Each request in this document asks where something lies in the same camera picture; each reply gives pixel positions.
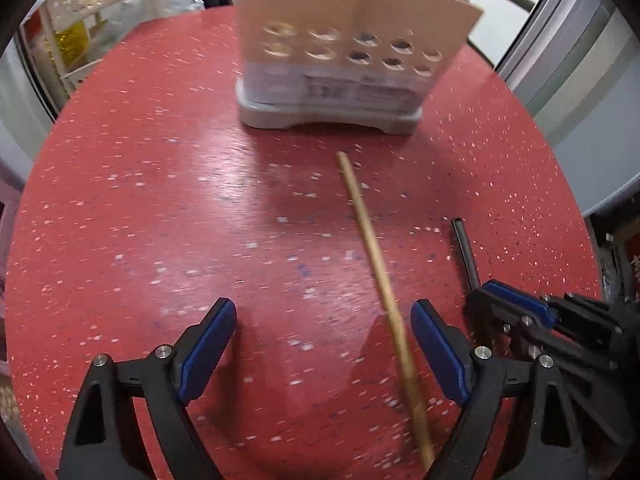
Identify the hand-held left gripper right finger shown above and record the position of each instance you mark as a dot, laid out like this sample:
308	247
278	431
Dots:
440	355

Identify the yellow bottle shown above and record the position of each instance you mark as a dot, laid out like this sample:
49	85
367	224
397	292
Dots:
72	40

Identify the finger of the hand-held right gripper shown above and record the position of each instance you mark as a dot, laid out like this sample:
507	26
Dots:
522	302
495	312

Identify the plain wooden chopstick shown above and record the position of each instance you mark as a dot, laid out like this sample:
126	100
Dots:
380	280

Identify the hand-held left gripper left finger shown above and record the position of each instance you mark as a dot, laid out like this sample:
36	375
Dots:
207	350

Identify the clear plastic bag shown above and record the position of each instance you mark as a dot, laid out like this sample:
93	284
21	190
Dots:
185	0

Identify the beige utensil holder grey base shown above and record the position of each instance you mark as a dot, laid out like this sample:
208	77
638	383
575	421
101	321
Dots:
325	10

